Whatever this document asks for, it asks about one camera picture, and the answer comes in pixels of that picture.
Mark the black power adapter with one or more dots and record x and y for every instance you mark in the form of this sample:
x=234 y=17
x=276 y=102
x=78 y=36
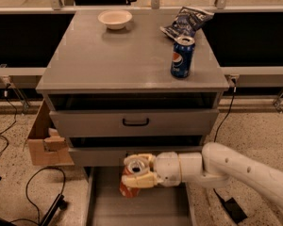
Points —
x=234 y=211

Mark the black chair base leg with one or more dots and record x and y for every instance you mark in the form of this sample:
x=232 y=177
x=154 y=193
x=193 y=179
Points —
x=59 y=203

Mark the blue pepsi can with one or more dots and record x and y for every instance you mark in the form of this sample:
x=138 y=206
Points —
x=182 y=55

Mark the grey top drawer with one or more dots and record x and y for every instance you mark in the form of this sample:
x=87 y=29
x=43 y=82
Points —
x=134 y=123

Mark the grey drawer cabinet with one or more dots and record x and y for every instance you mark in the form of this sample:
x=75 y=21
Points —
x=99 y=69

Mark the white bowl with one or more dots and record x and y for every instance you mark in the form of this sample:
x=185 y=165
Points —
x=115 y=19

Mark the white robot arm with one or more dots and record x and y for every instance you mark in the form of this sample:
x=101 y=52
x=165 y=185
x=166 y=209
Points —
x=210 y=168

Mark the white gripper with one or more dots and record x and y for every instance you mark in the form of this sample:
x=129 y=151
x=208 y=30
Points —
x=166 y=169

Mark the grey bottom drawer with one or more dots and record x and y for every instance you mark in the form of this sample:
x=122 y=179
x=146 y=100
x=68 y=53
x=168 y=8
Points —
x=158 y=206

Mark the brown cardboard box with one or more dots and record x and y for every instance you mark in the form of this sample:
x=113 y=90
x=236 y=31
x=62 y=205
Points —
x=46 y=146

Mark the grey drawer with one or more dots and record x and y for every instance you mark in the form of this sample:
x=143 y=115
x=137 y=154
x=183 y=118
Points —
x=158 y=206
x=114 y=156
x=134 y=123

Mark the blue chip bag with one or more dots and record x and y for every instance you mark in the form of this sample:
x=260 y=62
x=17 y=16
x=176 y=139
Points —
x=187 y=22

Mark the red coke can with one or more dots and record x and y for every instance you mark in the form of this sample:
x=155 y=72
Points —
x=130 y=190

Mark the grey middle drawer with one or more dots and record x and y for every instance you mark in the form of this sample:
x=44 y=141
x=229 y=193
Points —
x=114 y=156

